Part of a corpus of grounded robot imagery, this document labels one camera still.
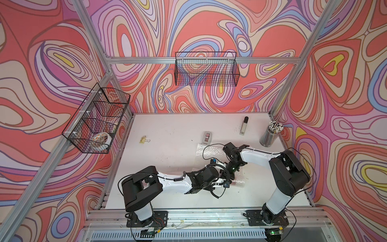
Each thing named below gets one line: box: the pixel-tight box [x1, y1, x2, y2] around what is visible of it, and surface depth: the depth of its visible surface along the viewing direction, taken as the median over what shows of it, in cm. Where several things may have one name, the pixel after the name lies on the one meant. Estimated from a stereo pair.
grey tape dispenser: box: [202, 131, 213, 145], surface depth 103 cm
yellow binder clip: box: [139, 135, 151, 144], surface depth 106 cm
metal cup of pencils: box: [259, 121, 285, 148], surface depth 92 cm
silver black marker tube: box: [239, 115, 249, 136], surface depth 110 cm
